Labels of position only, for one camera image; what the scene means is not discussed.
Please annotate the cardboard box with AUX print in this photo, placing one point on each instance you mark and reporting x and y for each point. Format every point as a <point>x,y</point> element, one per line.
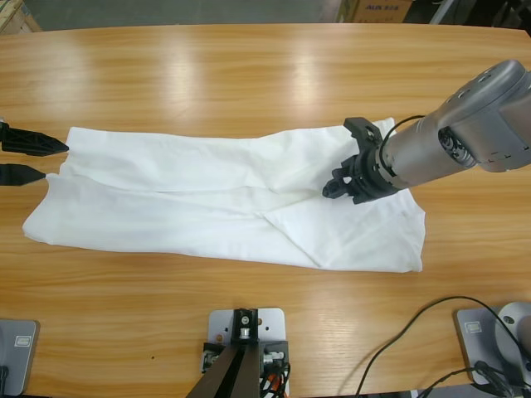
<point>381,10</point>

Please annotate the black side bracket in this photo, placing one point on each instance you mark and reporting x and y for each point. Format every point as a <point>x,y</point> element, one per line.
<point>211,352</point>
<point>280,348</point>

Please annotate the wooden crate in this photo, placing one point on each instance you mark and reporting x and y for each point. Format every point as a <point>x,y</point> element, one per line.
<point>16,14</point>

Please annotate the black post clamp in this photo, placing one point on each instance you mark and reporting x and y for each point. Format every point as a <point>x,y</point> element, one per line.
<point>251,336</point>

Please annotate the grey metal frame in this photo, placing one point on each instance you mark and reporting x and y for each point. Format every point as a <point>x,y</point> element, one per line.
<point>441,12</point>

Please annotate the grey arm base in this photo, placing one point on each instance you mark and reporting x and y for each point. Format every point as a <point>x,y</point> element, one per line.
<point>477,348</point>
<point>20,365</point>

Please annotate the white t-shirt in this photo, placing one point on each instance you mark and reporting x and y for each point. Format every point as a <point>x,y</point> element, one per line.
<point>186,207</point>

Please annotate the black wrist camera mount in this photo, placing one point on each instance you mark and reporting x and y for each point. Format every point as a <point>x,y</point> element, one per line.
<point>365,128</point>

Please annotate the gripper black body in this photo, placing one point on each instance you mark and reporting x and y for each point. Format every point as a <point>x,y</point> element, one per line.
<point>369,178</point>

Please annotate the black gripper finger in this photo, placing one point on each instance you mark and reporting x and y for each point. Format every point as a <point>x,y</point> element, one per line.
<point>33,143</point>
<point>20,175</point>
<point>335,190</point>

